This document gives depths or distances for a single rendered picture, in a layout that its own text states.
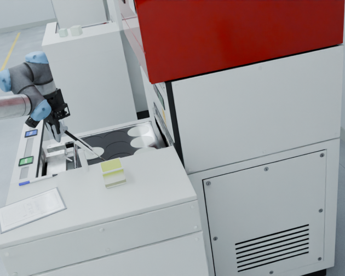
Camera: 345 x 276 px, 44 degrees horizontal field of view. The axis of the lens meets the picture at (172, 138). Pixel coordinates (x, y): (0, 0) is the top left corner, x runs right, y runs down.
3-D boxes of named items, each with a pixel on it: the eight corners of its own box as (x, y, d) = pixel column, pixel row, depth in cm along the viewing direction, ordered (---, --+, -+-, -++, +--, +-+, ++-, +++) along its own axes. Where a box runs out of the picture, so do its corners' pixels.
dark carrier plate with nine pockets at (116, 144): (150, 123, 201) (149, 122, 200) (164, 158, 171) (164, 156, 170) (77, 139, 197) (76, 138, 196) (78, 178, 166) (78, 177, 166)
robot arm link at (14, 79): (12, 91, 144) (40, 80, 150) (-6, 68, 147) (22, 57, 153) (11, 104, 150) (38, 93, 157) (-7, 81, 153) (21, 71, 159)
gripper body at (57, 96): (71, 116, 169) (63, 88, 163) (53, 126, 163) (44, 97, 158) (59, 113, 174) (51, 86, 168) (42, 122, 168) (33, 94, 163)
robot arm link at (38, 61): (18, 56, 155) (39, 49, 160) (27, 84, 160) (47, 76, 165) (28, 58, 150) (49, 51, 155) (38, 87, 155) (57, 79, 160)
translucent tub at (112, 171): (123, 173, 152) (119, 156, 148) (127, 184, 145) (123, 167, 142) (103, 178, 150) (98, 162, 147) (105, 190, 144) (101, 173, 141)
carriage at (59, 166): (67, 151, 197) (65, 145, 196) (67, 195, 165) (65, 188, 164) (50, 155, 196) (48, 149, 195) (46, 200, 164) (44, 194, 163)
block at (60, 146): (65, 146, 195) (64, 141, 194) (65, 150, 192) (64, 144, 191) (48, 150, 194) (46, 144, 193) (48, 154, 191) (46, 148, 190)
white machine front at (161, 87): (151, 102, 242) (138, 32, 224) (185, 175, 171) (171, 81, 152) (145, 103, 242) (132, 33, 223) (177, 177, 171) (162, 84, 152)
